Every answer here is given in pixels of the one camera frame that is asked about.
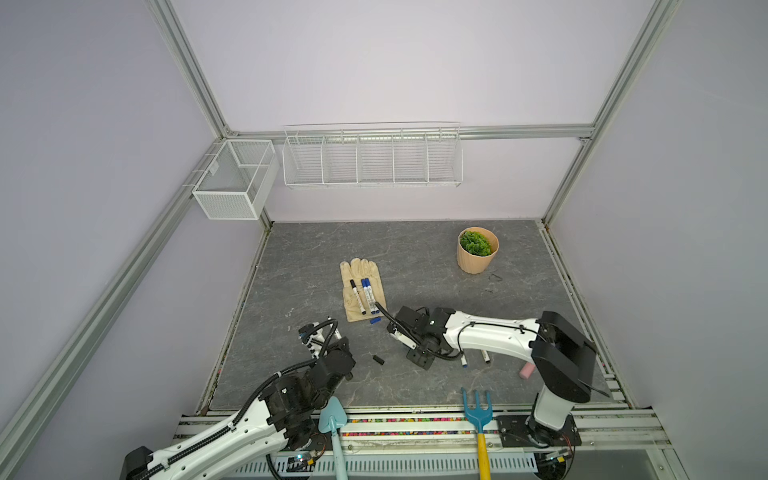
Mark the aluminium front rail base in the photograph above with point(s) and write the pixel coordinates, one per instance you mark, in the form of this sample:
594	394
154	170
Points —
442	444

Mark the teal fork yellow handle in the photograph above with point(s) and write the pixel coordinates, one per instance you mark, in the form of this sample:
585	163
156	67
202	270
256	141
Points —
479	417

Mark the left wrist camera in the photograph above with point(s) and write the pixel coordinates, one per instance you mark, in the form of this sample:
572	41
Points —
320	336

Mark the small white mesh basket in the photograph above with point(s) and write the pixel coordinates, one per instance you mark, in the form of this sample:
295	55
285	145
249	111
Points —
237	181

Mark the long white wire basket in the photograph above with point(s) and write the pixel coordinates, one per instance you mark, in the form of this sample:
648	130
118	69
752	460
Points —
373	155

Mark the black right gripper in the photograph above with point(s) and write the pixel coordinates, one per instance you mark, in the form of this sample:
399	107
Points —
418	360

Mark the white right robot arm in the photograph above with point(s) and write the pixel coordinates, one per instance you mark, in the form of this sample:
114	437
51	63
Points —
564	357

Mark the cream work glove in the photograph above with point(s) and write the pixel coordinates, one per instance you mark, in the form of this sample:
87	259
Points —
363	292

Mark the teal garden trowel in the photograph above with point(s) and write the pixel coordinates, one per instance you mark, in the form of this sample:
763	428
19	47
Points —
332	418

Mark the terracotta pot with green plant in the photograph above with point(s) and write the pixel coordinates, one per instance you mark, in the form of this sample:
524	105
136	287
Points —
476	248

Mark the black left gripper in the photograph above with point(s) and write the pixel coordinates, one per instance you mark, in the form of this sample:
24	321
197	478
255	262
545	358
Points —
340	346

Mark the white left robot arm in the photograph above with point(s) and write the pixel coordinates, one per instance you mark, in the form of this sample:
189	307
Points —
277	416

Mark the purple pink small shovel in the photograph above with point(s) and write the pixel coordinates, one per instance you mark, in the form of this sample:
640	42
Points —
527	370

